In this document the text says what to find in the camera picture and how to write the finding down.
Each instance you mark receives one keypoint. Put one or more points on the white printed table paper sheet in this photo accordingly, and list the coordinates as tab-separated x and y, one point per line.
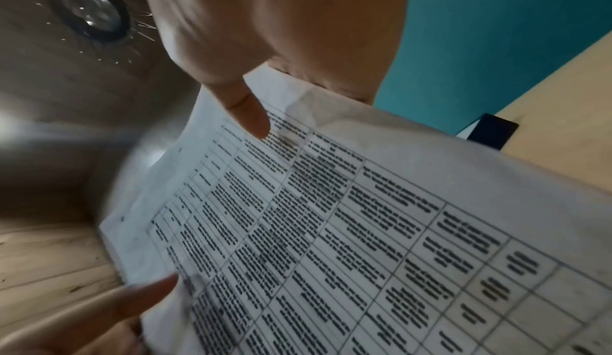
344	240

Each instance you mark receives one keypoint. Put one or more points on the stainless steel sink basin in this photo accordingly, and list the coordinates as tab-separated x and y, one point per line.
71	119

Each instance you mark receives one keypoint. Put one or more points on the person's right hand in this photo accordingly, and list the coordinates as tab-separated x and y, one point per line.
287	17

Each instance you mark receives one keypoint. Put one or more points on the round metal sink drain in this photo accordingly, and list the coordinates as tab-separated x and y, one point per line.
91	8

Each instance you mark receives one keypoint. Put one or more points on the dark blue flat box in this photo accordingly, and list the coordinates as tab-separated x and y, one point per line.
492	131

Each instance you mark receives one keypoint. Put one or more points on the person's left hand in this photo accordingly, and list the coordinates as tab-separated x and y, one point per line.
71	323

